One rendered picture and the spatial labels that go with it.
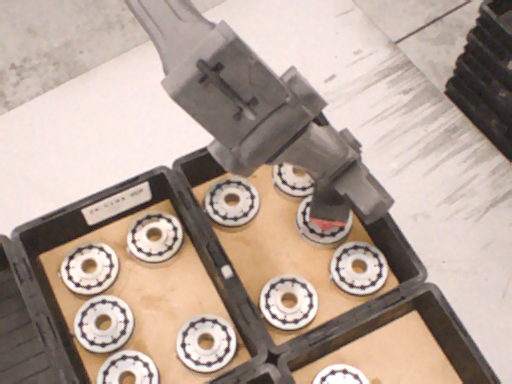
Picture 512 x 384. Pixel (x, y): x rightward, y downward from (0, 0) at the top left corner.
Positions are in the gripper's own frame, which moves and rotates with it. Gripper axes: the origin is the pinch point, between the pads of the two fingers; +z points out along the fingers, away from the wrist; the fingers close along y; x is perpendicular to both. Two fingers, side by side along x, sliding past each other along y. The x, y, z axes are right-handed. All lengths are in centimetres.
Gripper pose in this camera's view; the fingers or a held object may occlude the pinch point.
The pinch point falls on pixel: (326, 214)
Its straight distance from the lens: 122.6
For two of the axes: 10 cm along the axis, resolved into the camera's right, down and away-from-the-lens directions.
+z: -0.4, 4.0, 9.2
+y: 1.8, -9.0, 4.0
